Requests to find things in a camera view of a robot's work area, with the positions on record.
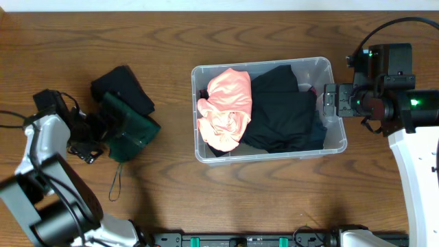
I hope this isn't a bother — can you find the dark green taped garment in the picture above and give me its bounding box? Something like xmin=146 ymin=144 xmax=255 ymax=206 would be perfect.
xmin=101 ymin=91 xmax=162 ymax=202

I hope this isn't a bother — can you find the black garment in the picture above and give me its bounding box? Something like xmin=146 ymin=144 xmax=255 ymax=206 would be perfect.
xmin=91 ymin=65 xmax=155 ymax=116
xmin=208 ymin=65 xmax=317 ymax=156

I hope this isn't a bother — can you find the dark navy garment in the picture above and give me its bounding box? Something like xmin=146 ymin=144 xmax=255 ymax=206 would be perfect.
xmin=306 ymin=110 xmax=327 ymax=150

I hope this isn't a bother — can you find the pink satin garment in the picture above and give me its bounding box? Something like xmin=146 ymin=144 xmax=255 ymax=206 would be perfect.
xmin=197 ymin=68 xmax=252 ymax=152

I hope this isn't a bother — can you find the red navy plaid shirt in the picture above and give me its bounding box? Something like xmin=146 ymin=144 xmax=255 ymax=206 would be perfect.
xmin=200 ymin=86 xmax=316 ymax=99

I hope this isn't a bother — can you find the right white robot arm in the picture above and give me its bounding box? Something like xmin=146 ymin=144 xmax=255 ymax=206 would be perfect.
xmin=322 ymin=74 xmax=438 ymax=246

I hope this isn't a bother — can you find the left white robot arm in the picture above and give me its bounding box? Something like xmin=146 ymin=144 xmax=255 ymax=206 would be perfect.
xmin=1 ymin=107 xmax=154 ymax=246

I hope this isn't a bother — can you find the clear plastic storage bin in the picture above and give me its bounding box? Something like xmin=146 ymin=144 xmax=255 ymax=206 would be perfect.
xmin=191 ymin=57 xmax=348 ymax=166

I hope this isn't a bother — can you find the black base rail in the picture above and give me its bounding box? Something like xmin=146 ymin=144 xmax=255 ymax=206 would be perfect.
xmin=152 ymin=226 xmax=411 ymax=247

